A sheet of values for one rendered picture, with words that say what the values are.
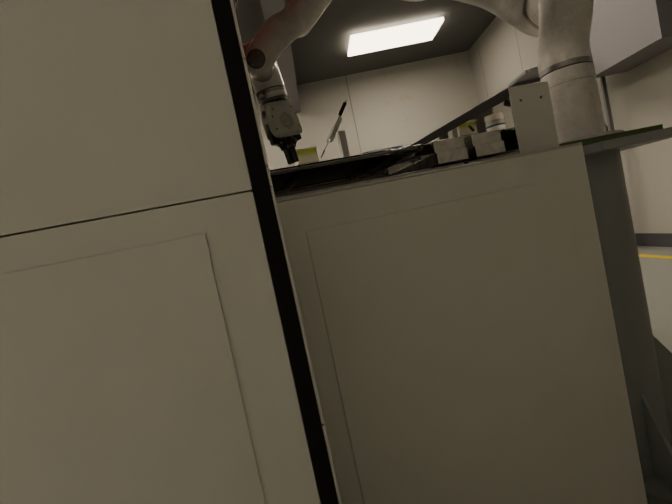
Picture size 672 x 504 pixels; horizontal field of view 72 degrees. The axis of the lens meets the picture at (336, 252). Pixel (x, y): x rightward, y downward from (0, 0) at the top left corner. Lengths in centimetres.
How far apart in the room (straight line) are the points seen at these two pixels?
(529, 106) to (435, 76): 709
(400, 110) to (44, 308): 745
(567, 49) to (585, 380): 75
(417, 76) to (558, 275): 721
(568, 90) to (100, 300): 109
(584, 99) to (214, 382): 104
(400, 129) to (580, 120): 660
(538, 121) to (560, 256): 28
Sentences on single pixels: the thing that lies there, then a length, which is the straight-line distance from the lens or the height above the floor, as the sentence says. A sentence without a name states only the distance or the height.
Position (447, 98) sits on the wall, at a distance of 807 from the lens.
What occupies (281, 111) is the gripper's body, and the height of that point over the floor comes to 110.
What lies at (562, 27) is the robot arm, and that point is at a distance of 130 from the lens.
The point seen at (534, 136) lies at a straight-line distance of 104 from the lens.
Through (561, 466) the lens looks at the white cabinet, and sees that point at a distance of 105.
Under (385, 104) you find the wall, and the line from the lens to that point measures 784.
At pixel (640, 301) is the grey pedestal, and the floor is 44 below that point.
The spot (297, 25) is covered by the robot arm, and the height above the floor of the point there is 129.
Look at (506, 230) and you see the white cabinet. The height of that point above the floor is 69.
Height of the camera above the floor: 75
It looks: 3 degrees down
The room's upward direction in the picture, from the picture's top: 12 degrees counter-clockwise
